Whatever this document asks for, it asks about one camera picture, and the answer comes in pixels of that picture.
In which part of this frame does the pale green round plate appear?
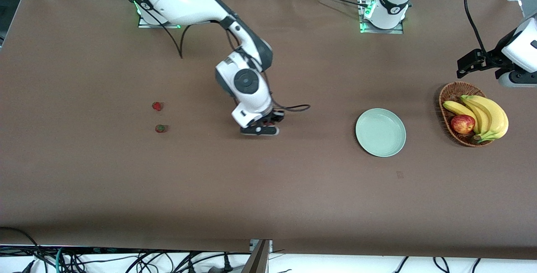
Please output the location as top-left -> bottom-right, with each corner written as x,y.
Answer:
355,108 -> 407,158

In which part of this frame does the brown wicker basket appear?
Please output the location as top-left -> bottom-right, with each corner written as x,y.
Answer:
439,81 -> 495,147

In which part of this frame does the yellow banana bunch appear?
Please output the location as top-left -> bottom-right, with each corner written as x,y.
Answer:
443,94 -> 509,144

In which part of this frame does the red apple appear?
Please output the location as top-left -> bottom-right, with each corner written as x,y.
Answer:
451,114 -> 476,135

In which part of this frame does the brown table cover cloth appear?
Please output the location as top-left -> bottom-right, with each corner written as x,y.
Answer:
0,0 -> 537,261

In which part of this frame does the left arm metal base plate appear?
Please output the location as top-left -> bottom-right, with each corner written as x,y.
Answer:
359,0 -> 404,34

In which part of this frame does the camera mount post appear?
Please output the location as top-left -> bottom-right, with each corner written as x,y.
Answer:
241,239 -> 273,273

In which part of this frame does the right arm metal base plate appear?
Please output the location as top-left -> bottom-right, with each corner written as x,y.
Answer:
138,11 -> 182,29

